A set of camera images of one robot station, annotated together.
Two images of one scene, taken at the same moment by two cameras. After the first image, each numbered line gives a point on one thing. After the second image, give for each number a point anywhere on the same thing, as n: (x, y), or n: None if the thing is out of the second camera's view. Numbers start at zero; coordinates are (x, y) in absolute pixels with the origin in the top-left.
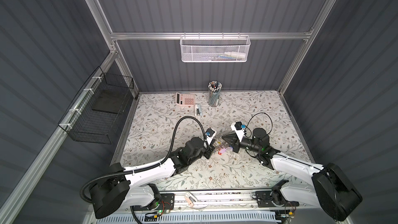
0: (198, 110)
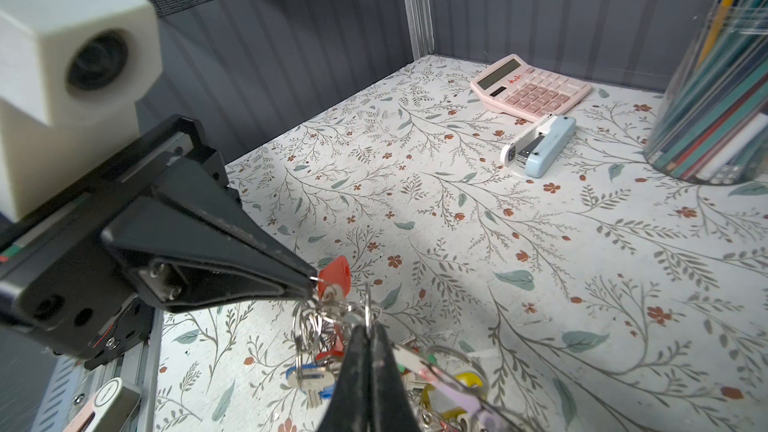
0: (541, 146)
